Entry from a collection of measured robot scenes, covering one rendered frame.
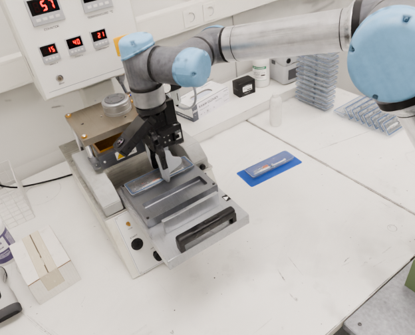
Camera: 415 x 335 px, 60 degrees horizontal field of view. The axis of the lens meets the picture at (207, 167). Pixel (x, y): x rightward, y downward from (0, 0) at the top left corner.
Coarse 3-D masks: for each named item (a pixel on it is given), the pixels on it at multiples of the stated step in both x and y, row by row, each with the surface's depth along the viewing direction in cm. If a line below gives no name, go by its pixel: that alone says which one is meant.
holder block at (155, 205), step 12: (180, 180) 94; (192, 180) 94; (204, 180) 93; (144, 192) 92; (156, 192) 92; (168, 192) 92; (180, 192) 93; (192, 192) 90; (204, 192) 90; (132, 204) 90; (144, 204) 89; (156, 204) 90; (168, 204) 88; (180, 204) 87; (144, 216) 85; (156, 216) 85
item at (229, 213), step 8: (232, 208) 82; (216, 216) 80; (224, 216) 81; (232, 216) 82; (200, 224) 79; (208, 224) 79; (216, 224) 80; (184, 232) 78; (192, 232) 78; (200, 232) 79; (176, 240) 77; (184, 240) 77; (192, 240) 78; (184, 248) 78
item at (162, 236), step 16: (128, 208) 92; (192, 208) 84; (208, 208) 87; (224, 208) 88; (240, 208) 87; (144, 224) 87; (160, 224) 86; (176, 224) 84; (192, 224) 85; (224, 224) 84; (240, 224) 85; (160, 240) 82; (208, 240) 81; (160, 256) 82; (176, 256) 78; (192, 256) 81
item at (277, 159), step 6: (276, 156) 134; (282, 156) 134; (288, 156) 133; (264, 162) 132; (270, 162) 132; (276, 162) 131; (282, 162) 131; (246, 168) 131; (252, 168) 130; (258, 168) 130; (264, 168) 129; (252, 174) 128
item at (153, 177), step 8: (184, 160) 99; (176, 168) 97; (184, 168) 97; (144, 176) 96; (152, 176) 95; (160, 176) 95; (128, 184) 94; (136, 184) 94; (144, 184) 93; (152, 184) 93; (136, 192) 91
